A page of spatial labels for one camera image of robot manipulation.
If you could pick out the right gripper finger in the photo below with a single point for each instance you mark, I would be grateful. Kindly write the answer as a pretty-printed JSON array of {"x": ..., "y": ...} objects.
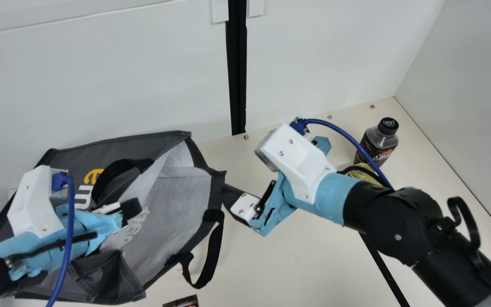
[
  {"x": 244, "y": 207},
  {"x": 267, "y": 197}
]

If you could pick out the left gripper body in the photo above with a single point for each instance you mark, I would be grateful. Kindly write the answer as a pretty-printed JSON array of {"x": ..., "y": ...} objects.
[{"x": 88, "y": 230}]

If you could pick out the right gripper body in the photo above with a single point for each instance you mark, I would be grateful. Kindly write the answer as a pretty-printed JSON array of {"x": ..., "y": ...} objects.
[{"x": 330, "y": 196}]

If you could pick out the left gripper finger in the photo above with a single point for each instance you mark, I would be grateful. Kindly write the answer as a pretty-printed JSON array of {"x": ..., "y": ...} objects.
[{"x": 130, "y": 207}]

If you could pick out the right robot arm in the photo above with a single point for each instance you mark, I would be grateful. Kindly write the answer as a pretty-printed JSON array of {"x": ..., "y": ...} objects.
[{"x": 399, "y": 221}]

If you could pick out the rectangular tin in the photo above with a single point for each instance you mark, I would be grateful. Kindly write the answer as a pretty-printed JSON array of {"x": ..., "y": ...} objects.
[{"x": 358, "y": 175}]

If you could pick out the dark coffee bottle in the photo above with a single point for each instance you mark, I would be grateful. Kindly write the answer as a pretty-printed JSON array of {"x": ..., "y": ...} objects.
[{"x": 382, "y": 145}]

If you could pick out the black strip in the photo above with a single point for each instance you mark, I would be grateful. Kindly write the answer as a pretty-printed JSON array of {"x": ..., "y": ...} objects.
[{"x": 384, "y": 273}]

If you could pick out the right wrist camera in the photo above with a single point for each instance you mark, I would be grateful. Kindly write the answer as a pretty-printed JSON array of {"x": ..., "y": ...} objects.
[{"x": 296, "y": 157}]

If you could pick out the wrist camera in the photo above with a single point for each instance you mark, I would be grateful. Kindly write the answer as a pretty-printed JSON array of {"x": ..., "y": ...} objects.
[
  {"x": 32, "y": 200},
  {"x": 296, "y": 157}
]

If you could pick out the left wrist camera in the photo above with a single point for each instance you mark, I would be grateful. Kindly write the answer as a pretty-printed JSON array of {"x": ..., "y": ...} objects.
[{"x": 32, "y": 200}]

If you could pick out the black post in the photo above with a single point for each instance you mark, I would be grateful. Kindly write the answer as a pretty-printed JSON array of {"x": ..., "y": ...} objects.
[{"x": 237, "y": 64}]

